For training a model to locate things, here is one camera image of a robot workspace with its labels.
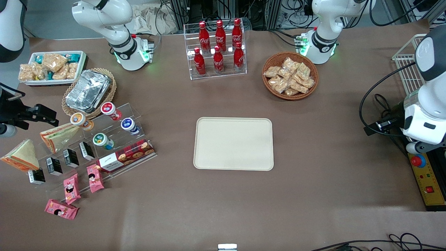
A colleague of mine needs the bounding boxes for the aluminium equipment frame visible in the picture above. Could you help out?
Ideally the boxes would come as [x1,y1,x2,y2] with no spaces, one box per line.
[169,0,316,31]

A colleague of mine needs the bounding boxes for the white wire basket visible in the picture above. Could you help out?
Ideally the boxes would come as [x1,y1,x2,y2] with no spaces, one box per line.
[392,34,429,97]

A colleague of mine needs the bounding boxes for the red plaid cookie box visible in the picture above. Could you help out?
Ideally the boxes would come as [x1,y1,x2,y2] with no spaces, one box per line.
[96,139,155,174]

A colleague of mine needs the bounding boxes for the clear acrylic bottle rack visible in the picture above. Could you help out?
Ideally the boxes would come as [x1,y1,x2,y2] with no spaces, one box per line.
[184,18,247,81]

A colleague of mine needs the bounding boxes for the white rectangular snack bin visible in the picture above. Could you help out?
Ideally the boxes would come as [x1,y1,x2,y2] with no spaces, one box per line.
[23,51,87,86]

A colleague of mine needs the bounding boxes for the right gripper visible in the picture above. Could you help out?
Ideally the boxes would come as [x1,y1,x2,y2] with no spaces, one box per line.
[0,84,59,137]

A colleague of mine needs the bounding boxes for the small black carton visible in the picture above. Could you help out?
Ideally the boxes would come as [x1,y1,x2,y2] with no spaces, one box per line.
[79,141,95,161]
[63,149,80,168]
[46,157,63,176]
[28,168,46,185]

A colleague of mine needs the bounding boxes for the red cola bottle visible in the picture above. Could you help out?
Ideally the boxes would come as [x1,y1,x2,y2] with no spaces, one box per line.
[194,48,206,76]
[233,42,245,71]
[232,18,243,47]
[199,22,210,53]
[213,45,224,74]
[215,20,227,52]

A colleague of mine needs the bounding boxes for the stacked foil containers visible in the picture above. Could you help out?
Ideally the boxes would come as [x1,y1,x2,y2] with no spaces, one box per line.
[66,70,112,113]

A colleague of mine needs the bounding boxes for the green lid yogurt cup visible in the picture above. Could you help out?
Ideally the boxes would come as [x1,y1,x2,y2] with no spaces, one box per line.
[93,133,115,151]

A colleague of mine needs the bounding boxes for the pink snack packet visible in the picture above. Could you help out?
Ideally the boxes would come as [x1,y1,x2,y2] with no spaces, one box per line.
[63,173,82,205]
[86,165,105,193]
[44,199,79,220]

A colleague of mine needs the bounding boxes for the yellow emergency stop box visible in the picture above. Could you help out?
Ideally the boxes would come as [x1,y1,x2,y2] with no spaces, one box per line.
[408,153,446,212]

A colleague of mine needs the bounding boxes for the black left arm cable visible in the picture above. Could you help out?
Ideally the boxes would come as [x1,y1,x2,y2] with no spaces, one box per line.
[359,62,417,137]

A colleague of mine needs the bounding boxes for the oval wicker basket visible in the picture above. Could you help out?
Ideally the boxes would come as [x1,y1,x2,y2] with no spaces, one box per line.
[62,68,117,120]

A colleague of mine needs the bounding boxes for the round brown wicker basket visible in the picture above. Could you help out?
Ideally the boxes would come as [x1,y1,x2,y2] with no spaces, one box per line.
[262,52,319,101]

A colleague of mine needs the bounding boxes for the beige plastic tray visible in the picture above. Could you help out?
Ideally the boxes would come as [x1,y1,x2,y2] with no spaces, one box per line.
[193,117,274,172]

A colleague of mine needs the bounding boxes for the black floor cables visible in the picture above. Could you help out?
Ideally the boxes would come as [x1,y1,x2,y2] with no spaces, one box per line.
[310,233,446,251]

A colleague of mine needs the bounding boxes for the clear acrylic step display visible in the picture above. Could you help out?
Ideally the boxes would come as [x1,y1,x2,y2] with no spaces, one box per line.
[16,102,157,203]

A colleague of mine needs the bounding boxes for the blue lid yogurt cup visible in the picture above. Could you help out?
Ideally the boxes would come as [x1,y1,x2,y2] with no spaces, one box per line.
[121,118,140,136]

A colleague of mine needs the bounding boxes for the orange lid yogurt cup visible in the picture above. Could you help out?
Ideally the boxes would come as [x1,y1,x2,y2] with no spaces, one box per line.
[70,113,94,131]

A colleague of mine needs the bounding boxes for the red lid yogurt cup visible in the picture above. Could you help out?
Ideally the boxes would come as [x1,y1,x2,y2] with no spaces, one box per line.
[101,102,123,121]

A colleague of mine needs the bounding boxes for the triangle sandwich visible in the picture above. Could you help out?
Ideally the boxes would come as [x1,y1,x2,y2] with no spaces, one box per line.
[1,139,40,172]
[40,123,81,154]

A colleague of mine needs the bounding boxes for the brown paper table cover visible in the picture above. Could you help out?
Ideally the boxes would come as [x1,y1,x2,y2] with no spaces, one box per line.
[0,19,446,251]

